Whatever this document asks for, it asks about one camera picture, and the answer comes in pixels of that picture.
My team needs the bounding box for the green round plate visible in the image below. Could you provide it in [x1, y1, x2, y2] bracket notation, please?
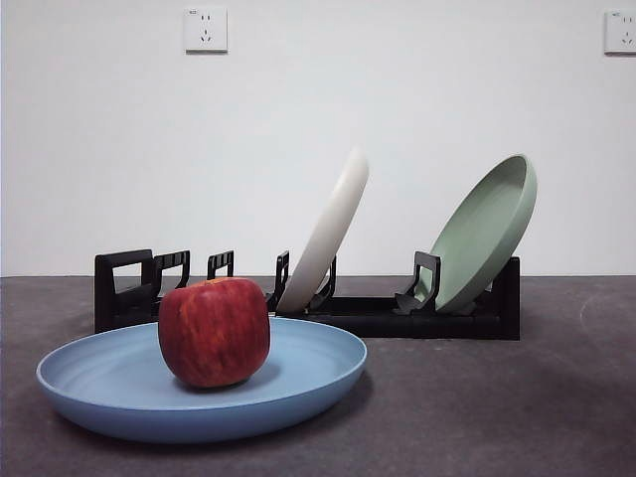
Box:
[427, 153, 539, 315]

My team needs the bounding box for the blue round plate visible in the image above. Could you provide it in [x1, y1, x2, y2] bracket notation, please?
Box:
[35, 317, 369, 445]

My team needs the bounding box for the black plate rack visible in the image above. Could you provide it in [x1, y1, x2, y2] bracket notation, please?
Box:
[92, 247, 522, 342]

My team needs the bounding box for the white wall socket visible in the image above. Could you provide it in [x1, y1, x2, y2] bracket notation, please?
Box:
[603, 10, 636, 56]
[184, 6, 230, 55]

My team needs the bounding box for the white round plate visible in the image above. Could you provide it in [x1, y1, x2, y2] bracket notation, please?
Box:
[275, 146, 370, 314]

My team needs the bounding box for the red apple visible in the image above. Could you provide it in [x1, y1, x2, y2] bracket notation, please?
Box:
[157, 276, 272, 389]

